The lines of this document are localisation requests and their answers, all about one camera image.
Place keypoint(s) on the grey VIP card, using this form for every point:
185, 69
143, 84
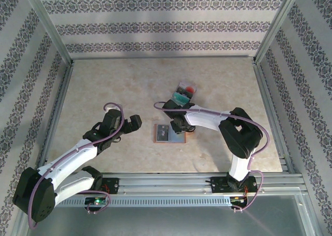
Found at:
163, 133

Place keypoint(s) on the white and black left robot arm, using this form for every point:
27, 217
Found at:
75, 158

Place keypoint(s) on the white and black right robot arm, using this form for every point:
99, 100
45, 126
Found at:
207, 120

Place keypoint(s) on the green bank card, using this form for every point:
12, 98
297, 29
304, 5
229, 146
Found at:
180, 98

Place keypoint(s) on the clear plastic card box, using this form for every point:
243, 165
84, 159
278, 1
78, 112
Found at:
193, 97

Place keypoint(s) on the black card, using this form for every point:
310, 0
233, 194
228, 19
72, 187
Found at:
182, 90

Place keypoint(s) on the red dotted card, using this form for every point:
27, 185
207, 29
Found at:
190, 89

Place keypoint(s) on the small circuit board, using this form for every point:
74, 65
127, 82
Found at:
96, 201
237, 199

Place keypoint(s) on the grey metal sheet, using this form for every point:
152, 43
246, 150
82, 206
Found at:
166, 223

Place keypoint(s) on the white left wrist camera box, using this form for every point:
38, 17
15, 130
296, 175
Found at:
109, 108

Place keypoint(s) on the aluminium side rail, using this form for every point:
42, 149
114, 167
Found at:
55, 116
269, 103

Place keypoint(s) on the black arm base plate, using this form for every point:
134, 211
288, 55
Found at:
219, 185
112, 185

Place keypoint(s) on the aluminium table edge rail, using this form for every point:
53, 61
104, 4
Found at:
163, 57

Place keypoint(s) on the aluminium frame post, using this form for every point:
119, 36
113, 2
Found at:
277, 23
49, 23

